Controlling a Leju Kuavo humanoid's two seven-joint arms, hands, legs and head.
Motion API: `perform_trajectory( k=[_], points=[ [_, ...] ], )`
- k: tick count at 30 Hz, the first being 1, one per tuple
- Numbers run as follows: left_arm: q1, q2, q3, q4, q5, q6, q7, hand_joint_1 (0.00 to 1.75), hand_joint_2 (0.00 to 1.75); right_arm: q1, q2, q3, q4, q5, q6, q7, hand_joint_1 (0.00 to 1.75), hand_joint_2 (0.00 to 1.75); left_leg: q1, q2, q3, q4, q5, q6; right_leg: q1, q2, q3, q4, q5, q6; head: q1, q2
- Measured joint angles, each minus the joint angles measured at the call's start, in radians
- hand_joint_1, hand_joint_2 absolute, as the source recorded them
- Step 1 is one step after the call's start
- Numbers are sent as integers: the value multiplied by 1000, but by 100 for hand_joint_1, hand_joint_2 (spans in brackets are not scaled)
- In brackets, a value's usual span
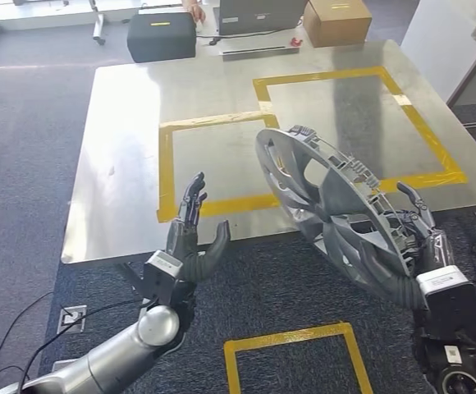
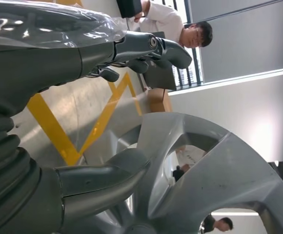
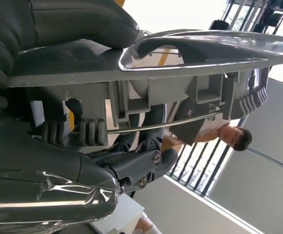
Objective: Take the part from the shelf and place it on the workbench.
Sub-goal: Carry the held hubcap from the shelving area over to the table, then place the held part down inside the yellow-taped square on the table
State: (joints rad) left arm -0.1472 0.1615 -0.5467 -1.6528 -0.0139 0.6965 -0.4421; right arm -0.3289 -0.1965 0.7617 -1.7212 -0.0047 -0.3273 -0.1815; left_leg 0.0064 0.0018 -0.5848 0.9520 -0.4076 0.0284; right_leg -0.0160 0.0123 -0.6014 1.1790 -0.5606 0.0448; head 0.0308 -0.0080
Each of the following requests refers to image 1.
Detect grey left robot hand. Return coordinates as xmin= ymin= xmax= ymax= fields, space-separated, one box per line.
xmin=166 ymin=172 xmax=232 ymax=284

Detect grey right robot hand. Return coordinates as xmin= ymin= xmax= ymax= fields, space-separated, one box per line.
xmin=359 ymin=181 xmax=457 ymax=311

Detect silver plastic wheel cover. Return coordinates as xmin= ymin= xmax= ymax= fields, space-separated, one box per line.
xmin=255 ymin=125 xmax=422 ymax=304

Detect steel workbench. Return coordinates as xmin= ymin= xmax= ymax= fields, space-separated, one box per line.
xmin=61 ymin=39 xmax=476 ymax=295

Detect white table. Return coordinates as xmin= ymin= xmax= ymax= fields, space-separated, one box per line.
xmin=0 ymin=0 xmax=185 ymax=58
xmin=400 ymin=0 xmax=476 ymax=110

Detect black carrying case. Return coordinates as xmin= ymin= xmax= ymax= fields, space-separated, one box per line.
xmin=126 ymin=11 xmax=199 ymax=65

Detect dark metal bar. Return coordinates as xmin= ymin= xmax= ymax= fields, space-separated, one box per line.
xmin=221 ymin=45 xmax=301 ymax=62

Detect person's hand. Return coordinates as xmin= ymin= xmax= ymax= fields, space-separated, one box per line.
xmin=181 ymin=0 xmax=207 ymax=25

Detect dark grey equipment case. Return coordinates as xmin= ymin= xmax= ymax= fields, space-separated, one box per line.
xmin=218 ymin=0 xmax=309 ymax=37

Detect brown cardboard box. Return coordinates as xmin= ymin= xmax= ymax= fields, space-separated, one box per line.
xmin=301 ymin=0 xmax=374 ymax=49

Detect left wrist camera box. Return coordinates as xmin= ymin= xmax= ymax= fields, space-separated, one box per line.
xmin=143 ymin=250 xmax=184 ymax=307

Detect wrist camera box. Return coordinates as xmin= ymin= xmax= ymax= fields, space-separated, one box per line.
xmin=143 ymin=250 xmax=184 ymax=307
xmin=415 ymin=265 xmax=476 ymax=341

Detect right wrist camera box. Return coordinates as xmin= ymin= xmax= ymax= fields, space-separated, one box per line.
xmin=415 ymin=265 xmax=476 ymax=341

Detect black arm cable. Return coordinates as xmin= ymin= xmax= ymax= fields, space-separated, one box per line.
xmin=16 ymin=297 xmax=149 ymax=394

